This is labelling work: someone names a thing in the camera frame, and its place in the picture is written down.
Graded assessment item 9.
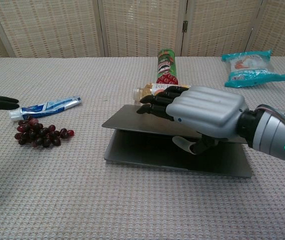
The bunch of red grapes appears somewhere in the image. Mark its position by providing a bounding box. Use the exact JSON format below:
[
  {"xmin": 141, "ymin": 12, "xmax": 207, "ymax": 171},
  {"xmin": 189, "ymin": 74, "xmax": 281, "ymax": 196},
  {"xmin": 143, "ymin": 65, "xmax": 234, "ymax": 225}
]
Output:
[{"xmin": 14, "ymin": 117, "xmax": 75, "ymax": 149}]

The peach tea plastic bottle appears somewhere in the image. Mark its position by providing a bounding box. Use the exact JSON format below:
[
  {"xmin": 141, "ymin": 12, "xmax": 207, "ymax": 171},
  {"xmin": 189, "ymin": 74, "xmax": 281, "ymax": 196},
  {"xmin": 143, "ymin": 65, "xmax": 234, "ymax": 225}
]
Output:
[{"xmin": 132, "ymin": 83, "xmax": 192, "ymax": 105}]

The green chips can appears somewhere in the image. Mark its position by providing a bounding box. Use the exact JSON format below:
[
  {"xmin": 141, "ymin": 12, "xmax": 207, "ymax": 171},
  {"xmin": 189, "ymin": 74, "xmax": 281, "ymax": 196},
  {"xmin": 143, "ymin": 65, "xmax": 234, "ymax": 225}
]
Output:
[{"xmin": 154, "ymin": 49, "xmax": 179, "ymax": 86}]

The teal white snack bag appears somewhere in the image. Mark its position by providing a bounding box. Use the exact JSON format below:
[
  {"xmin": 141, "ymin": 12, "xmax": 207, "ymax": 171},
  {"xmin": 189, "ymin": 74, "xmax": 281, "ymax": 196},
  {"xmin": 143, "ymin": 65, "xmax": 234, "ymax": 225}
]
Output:
[{"xmin": 221, "ymin": 49, "xmax": 285, "ymax": 89}]

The blue white toothpaste tube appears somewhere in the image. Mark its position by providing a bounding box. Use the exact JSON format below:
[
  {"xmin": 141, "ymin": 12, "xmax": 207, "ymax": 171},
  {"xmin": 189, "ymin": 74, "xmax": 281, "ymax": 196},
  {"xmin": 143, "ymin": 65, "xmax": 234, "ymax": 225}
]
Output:
[{"xmin": 8, "ymin": 96, "xmax": 83, "ymax": 123}]

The woven beige folding screen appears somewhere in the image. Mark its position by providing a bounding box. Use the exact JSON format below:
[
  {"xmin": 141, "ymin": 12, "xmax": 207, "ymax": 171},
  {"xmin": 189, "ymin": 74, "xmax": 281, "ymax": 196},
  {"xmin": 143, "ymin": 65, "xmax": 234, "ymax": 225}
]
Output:
[{"xmin": 0, "ymin": 0, "xmax": 285, "ymax": 60}]

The silver grey laptop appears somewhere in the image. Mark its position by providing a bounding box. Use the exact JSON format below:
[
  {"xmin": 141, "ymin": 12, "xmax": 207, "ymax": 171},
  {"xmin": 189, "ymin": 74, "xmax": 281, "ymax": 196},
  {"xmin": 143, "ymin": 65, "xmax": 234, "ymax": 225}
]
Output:
[{"xmin": 101, "ymin": 104, "xmax": 255, "ymax": 179}]

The beige waffle tablecloth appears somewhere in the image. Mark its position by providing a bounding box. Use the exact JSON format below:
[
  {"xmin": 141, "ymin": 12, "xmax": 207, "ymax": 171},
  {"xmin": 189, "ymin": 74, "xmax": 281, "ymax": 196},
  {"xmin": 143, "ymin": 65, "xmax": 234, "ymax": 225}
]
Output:
[{"xmin": 0, "ymin": 56, "xmax": 285, "ymax": 240}]

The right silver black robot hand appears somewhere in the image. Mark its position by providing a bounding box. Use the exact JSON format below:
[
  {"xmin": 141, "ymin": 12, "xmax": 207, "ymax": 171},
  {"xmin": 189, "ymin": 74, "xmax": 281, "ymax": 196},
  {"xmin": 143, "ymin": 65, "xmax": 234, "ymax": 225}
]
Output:
[{"xmin": 136, "ymin": 84, "xmax": 252, "ymax": 156}]

